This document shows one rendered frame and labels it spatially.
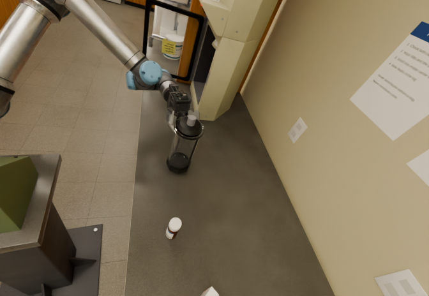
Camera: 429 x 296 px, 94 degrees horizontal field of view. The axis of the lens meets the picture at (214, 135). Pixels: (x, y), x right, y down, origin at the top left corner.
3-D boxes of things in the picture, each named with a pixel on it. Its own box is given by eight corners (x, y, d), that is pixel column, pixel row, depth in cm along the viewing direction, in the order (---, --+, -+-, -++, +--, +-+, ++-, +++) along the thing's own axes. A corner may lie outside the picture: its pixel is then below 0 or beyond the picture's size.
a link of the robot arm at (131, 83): (128, 66, 74) (158, 67, 80) (124, 72, 84) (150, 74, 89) (131, 87, 75) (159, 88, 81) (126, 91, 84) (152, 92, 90)
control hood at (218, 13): (209, 13, 106) (214, -10, 99) (222, 37, 84) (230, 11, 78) (188, 6, 102) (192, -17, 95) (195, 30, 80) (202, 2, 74)
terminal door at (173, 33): (189, 81, 132) (205, 16, 106) (141, 69, 125) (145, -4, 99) (189, 81, 133) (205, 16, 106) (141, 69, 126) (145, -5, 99)
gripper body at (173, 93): (173, 101, 71) (163, 83, 78) (170, 120, 76) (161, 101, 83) (193, 101, 75) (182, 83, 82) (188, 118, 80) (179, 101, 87)
